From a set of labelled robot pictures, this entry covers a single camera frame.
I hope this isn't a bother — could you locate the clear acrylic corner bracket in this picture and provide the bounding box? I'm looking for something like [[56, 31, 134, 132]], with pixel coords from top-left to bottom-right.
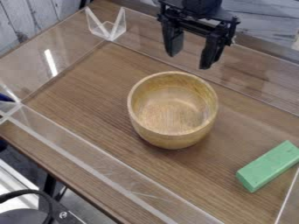
[[86, 7, 127, 41]]

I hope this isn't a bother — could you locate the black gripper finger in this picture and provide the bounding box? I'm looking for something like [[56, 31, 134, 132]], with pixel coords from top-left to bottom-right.
[[162, 18, 184, 57], [200, 32, 226, 69]]

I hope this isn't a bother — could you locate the black metal base plate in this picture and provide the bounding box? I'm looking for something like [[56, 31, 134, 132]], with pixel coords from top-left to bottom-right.
[[48, 199, 87, 224]]

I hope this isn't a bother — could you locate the green rectangular block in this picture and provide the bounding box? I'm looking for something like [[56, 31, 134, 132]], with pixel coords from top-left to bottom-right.
[[236, 140, 299, 193]]

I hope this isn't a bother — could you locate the black cable loop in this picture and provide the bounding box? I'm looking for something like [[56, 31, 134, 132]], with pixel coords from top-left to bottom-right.
[[0, 188, 55, 224]]

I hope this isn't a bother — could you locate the black table leg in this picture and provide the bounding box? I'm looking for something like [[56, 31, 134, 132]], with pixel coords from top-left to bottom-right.
[[43, 174, 58, 197]]

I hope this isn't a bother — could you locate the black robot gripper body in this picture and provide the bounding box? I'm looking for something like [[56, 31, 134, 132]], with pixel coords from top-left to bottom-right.
[[156, 0, 242, 46]]

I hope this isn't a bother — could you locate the clear acrylic tray wall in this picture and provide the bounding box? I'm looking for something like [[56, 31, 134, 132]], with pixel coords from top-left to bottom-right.
[[0, 2, 299, 224]]

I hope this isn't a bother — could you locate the brown wooden bowl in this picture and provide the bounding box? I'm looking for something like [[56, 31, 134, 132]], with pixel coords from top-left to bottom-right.
[[127, 71, 219, 150]]

